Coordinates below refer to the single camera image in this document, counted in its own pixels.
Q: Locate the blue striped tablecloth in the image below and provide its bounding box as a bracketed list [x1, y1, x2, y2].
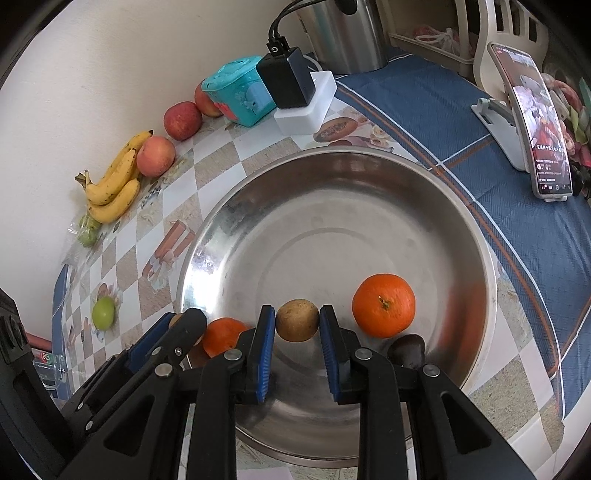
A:
[332, 44, 591, 444]

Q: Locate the steel thermos jug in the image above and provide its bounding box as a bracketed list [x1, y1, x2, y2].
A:
[295, 0, 389, 75]

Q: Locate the teal plastic box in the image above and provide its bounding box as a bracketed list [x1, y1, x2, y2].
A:
[202, 56, 278, 127]

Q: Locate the steel basin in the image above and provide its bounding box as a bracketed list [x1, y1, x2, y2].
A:
[177, 148, 502, 467]

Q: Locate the black cable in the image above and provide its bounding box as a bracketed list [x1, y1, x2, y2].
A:
[268, 0, 320, 52]

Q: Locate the plastic bag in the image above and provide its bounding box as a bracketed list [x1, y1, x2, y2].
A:
[412, 25, 475, 59]

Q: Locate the checkered printed tablecloth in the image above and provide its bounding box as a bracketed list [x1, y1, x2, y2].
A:
[51, 104, 568, 480]

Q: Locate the white power base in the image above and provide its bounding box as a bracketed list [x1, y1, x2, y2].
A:
[273, 70, 337, 136]

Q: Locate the yellow banana bunch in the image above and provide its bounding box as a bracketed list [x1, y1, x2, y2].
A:
[75, 130, 154, 225]

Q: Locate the white plastic chair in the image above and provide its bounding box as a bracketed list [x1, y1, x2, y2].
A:
[455, 0, 550, 91]

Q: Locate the colorful floral fabric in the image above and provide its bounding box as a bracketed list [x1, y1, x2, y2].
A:
[542, 65, 591, 200]

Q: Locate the glass mug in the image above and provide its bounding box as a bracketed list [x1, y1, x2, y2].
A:
[32, 351, 71, 394]

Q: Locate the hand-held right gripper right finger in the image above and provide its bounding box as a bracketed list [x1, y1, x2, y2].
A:
[320, 305, 536, 480]

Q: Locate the dark purple plum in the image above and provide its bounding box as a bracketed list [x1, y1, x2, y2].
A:
[387, 335, 426, 369]

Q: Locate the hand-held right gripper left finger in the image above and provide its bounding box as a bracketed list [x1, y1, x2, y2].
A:
[58, 304, 277, 480]

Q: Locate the white phone stand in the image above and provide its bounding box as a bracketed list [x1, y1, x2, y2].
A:
[471, 97, 531, 174]

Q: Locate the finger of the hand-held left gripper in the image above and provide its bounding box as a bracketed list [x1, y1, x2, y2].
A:
[60, 313, 176, 408]
[74, 308, 207, 432]

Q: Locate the small brown fruit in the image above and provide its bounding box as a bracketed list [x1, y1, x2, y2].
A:
[276, 299, 320, 343]

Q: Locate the red apple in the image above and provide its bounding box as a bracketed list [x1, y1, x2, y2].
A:
[163, 101, 203, 141]
[194, 79, 225, 119]
[136, 136, 177, 178]

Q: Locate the smartphone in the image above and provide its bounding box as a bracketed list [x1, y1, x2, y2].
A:
[489, 42, 574, 200]

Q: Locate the orange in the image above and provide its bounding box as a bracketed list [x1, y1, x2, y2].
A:
[202, 318, 250, 359]
[352, 273, 416, 339]

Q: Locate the black charger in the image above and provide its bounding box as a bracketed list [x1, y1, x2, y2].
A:
[256, 44, 315, 110]

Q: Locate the green apple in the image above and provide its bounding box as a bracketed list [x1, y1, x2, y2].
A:
[91, 296, 116, 331]

